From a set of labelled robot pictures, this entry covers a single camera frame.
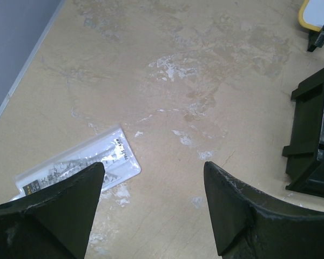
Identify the silver foil packet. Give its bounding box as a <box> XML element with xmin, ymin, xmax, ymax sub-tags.
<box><xmin>12</xmin><ymin>125</ymin><xmax>141</xmax><ymax>200</ymax></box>

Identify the black white three-bin organizer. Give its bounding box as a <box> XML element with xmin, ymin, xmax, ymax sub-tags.
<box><xmin>282</xmin><ymin>68</ymin><xmax>324</xmax><ymax>198</ymax></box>

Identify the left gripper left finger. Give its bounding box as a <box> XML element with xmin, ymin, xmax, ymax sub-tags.
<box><xmin>0</xmin><ymin>162</ymin><xmax>105</xmax><ymax>258</ymax></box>

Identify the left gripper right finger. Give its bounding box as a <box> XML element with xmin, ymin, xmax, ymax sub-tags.
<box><xmin>204</xmin><ymin>161</ymin><xmax>324</xmax><ymax>258</ymax></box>

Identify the small whiteboard with stand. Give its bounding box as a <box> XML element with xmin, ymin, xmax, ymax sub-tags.
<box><xmin>298</xmin><ymin>0</ymin><xmax>324</xmax><ymax>52</ymax></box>

